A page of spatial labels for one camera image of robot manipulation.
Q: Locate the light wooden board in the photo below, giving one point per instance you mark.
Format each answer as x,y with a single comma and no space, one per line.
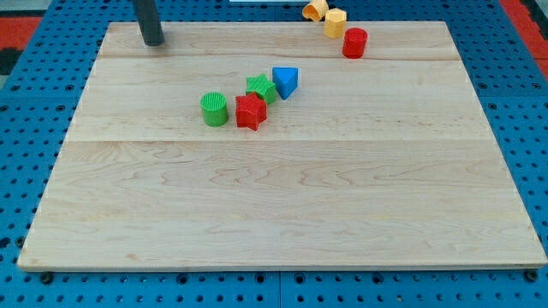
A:
383,163

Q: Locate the yellow hexagon block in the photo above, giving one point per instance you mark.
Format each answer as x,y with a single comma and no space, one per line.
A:
335,23

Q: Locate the green star block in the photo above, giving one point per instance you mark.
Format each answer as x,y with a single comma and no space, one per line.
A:
263,87

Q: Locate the red cylinder block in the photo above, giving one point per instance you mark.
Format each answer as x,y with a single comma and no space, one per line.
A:
354,43

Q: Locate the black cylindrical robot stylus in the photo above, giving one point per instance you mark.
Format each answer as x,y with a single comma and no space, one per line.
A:
147,16

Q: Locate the red star block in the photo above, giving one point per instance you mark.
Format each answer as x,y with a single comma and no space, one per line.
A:
250,111

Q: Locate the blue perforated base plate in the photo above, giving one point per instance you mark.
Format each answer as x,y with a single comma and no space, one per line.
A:
39,98

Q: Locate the green cylinder block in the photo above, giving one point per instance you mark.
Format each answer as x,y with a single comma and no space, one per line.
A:
214,109

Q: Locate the blue triangle block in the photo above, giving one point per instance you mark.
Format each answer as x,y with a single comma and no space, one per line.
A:
286,80

